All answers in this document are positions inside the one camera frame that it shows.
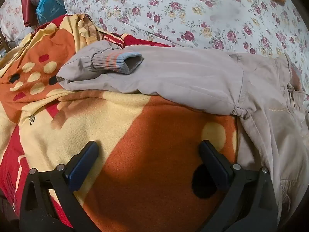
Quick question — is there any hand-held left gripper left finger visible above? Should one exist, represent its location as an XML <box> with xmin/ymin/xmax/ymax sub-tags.
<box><xmin>20</xmin><ymin>140</ymin><xmax>100</xmax><ymax>232</ymax></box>

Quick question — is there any orange yellow red printed blanket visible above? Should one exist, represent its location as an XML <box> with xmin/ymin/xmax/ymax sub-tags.
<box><xmin>0</xmin><ymin>14</ymin><xmax>240</xmax><ymax>232</ymax></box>

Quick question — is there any floral pillow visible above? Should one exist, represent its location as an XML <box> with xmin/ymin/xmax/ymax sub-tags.
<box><xmin>0</xmin><ymin>0</ymin><xmax>37</xmax><ymax>42</ymax></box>

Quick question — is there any beige jacket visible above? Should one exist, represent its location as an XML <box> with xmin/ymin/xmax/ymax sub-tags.
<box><xmin>56</xmin><ymin>41</ymin><xmax>309</xmax><ymax>223</ymax></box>

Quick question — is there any dark red bag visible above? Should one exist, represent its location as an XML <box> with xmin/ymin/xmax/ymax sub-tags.
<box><xmin>21</xmin><ymin>0</ymin><xmax>40</xmax><ymax>27</ymax></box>

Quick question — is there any floral bed sheet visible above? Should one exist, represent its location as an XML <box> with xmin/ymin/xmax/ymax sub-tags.
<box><xmin>65</xmin><ymin>0</ymin><xmax>309</xmax><ymax>84</ymax></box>

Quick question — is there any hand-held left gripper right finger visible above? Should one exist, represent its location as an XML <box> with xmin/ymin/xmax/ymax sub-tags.
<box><xmin>198</xmin><ymin>140</ymin><xmax>278</xmax><ymax>232</ymax></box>

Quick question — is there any blue plastic bag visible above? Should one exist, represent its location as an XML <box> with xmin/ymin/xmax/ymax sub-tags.
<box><xmin>36</xmin><ymin>0</ymin><xmax>67</xmax><ymax>26</ymax></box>

